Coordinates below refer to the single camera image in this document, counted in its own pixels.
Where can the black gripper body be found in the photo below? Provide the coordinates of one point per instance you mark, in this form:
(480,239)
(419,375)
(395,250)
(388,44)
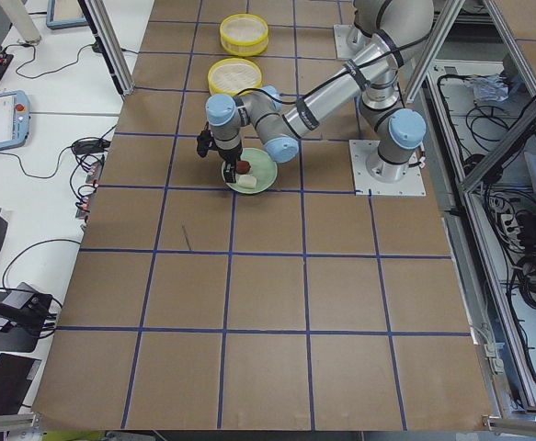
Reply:
(231,156)

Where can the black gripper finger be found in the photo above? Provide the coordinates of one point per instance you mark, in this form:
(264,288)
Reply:
(229,173)

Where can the white steamed bun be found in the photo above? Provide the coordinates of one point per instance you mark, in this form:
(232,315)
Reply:
(247,181)

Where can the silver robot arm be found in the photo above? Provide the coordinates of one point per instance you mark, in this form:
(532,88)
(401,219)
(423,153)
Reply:
(390,34)

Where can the near yellow bamboo steamer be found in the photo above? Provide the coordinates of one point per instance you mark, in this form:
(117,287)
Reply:
(232,75)

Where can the yellow bamboo steamer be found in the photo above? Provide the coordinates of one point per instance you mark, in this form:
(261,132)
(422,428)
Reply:
(232,75)
(244,35)

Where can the far yellow bamboo steamer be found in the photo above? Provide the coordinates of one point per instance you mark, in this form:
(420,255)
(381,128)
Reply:
(244,35)

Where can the brown steamed bun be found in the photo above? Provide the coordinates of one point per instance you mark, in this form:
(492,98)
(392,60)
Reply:
(242,167)

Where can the green round plate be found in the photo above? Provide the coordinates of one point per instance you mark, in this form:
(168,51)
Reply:
(262,167)

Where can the black power adapter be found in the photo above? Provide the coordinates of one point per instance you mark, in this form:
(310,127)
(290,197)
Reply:
(82,147)

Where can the blue teach pendant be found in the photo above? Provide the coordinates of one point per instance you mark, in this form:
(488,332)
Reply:
(14,119)
(64,14)

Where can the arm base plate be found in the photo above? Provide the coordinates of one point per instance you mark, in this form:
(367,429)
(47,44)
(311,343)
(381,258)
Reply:
(348,41)
(372,176)

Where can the aluminium frame post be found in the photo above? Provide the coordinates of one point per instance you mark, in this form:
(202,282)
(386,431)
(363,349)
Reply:
(99,22)

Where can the black camera stand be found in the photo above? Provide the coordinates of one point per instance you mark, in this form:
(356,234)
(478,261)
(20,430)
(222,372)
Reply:
(25,318)

